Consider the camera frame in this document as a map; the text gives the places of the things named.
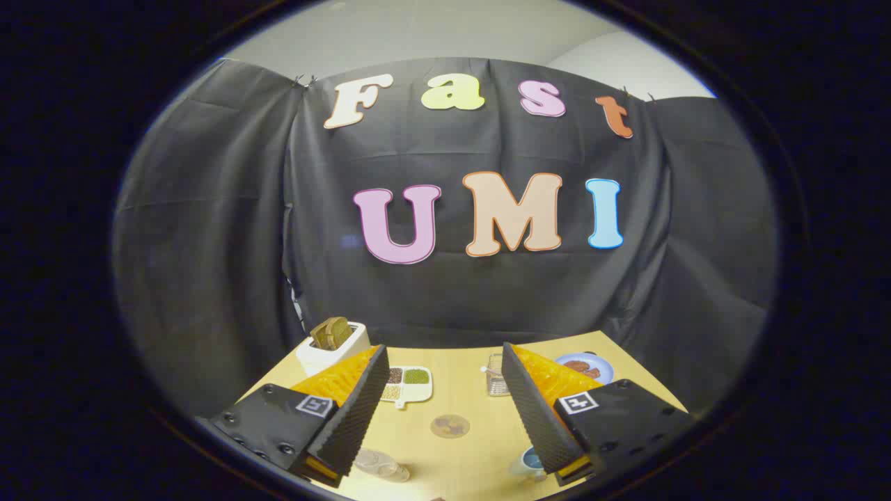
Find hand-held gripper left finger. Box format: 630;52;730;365
209;343;392;488

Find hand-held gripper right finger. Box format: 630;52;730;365
501;341;697;486

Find white cup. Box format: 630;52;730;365
512;445;552;483

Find clear plastic bottle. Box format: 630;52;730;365
350;448;411;483

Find round brown coaster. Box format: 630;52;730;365
430;414;471;439

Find clear glass container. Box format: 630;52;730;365
482;353;512;397

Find white toaster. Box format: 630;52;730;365
296;319;371;378

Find white divided grain tray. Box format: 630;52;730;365
379;365;434;410

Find brown bread slices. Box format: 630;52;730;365
310;317;354;350

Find blue plate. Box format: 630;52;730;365
555;352;615;385

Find black backdrop cloth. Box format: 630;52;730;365
111;57;779;418

